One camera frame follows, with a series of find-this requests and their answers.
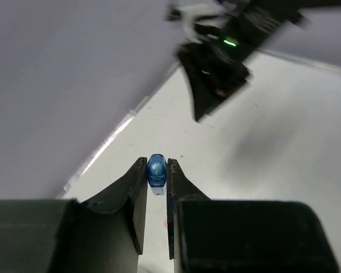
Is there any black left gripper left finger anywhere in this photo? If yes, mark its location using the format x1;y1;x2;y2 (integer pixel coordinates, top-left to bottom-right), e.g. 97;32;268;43
0;158;147;272

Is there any light blue marker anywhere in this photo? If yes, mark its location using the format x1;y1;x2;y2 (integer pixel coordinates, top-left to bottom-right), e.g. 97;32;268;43
147;154;167;196

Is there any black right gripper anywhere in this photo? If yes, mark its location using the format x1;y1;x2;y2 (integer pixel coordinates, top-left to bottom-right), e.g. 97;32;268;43
164;0;313;123

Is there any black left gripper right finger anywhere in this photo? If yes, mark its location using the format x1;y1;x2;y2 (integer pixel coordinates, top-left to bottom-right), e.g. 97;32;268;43
167;159;340;272

